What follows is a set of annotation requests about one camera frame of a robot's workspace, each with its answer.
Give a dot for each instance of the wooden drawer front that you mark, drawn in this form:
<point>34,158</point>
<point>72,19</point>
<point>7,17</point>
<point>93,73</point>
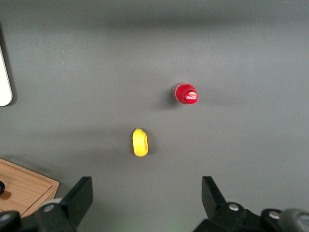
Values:
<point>24,188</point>

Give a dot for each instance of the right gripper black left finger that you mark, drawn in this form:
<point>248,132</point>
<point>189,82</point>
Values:
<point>80,193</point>

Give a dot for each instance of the wooden two-drawer cabinet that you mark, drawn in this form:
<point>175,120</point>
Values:
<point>29,183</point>

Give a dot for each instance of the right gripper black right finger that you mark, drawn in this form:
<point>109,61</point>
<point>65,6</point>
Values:
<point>212,195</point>

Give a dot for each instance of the white rectangular tray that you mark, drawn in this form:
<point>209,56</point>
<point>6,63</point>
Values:
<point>4,84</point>

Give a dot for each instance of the yellow lemon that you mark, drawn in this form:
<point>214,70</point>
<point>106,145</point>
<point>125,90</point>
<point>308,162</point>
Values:
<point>139,142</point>

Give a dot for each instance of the red cola bottle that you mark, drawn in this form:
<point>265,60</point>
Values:
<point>184,93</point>

